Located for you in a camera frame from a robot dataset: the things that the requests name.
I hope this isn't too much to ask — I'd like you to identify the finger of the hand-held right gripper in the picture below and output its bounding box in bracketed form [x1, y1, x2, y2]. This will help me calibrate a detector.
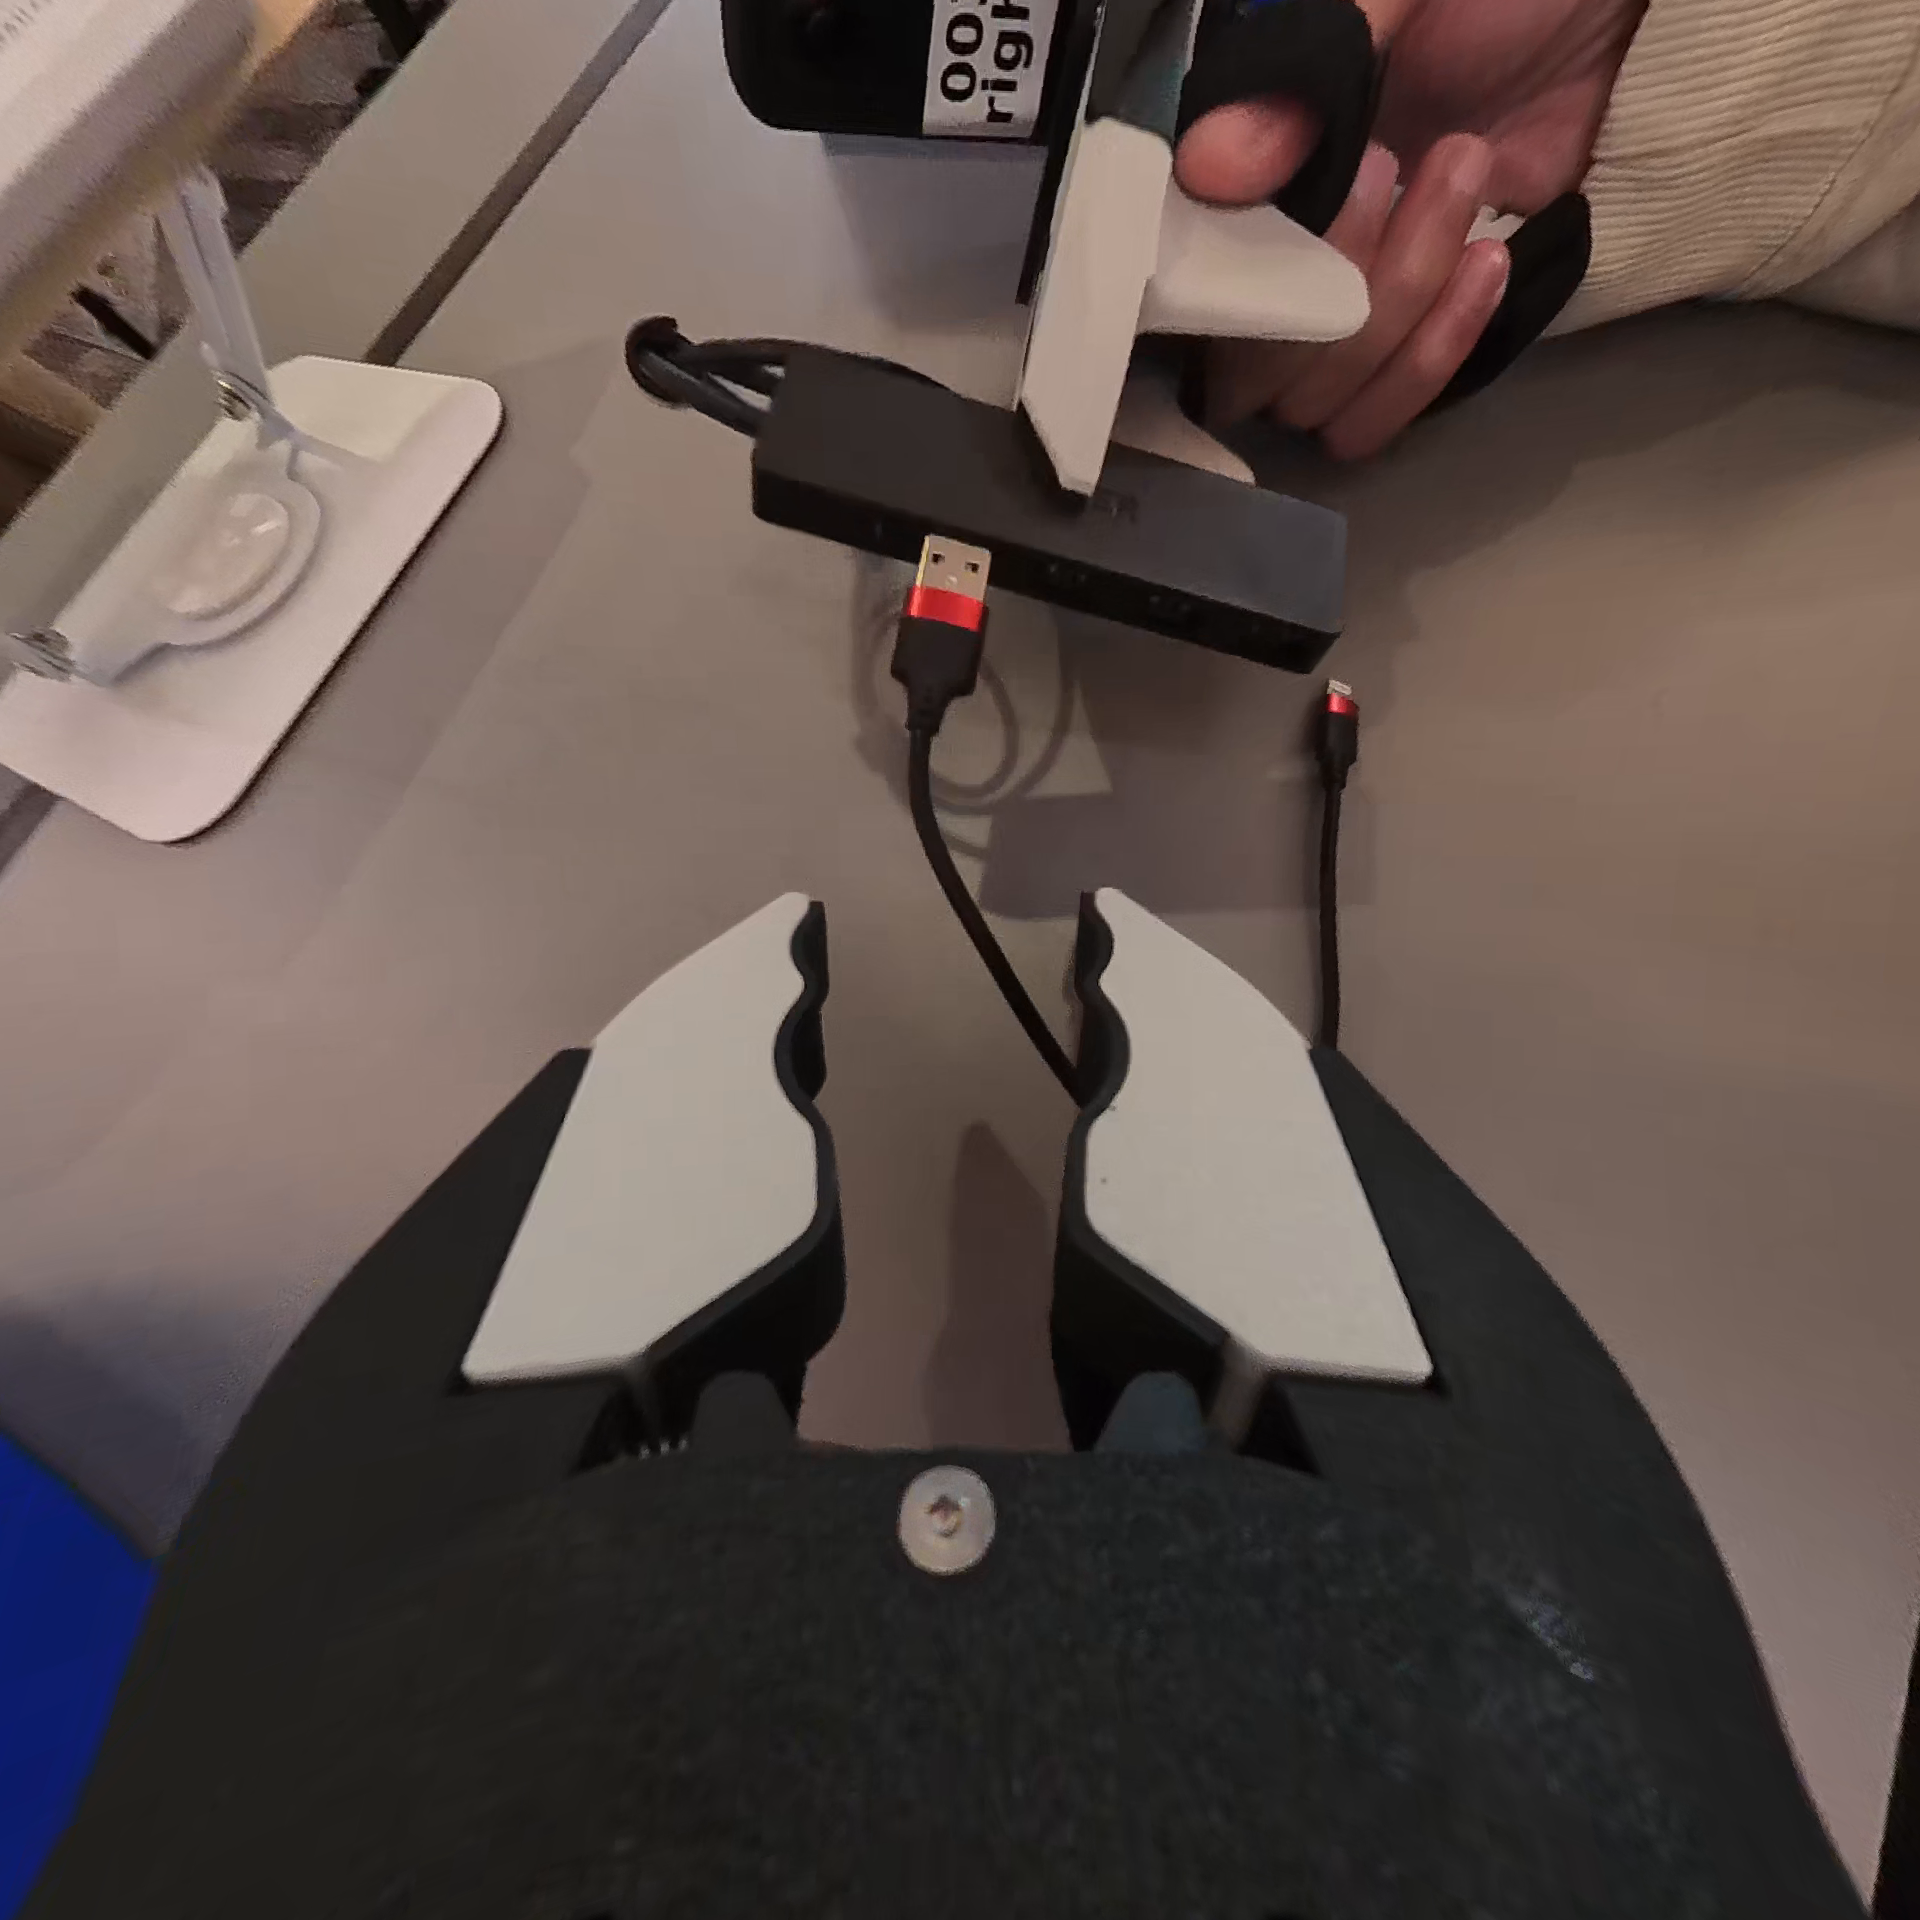
[1016, 114, 1172, 508]

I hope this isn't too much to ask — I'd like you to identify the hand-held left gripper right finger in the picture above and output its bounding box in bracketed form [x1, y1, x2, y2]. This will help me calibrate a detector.
[1048, 884, 1439, 1455]

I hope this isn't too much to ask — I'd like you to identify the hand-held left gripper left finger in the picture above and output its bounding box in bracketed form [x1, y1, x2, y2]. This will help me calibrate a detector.
[457, 890, 845, 1445]

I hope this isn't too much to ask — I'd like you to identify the person's right hand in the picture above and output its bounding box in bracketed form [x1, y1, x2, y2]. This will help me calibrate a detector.
[1178, 0, 1652, 461]

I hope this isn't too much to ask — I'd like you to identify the black usb hub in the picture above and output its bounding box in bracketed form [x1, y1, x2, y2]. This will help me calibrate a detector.
[749, 359, 1349, 676]

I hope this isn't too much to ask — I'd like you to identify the white board stand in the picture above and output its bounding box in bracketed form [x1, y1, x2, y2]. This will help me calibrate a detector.
[0, 164, 506, 845]

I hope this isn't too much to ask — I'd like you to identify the blue plastic bin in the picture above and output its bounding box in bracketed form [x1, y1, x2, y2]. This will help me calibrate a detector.
[0, 1432, 162, 1913]

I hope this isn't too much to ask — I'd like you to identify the person's right forearm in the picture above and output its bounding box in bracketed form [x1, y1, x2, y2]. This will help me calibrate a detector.
[1569, 0, 1920, 338]

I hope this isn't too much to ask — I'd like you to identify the black red usb cable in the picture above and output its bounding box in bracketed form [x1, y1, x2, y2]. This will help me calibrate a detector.
[887, 533, 1362, 1115]

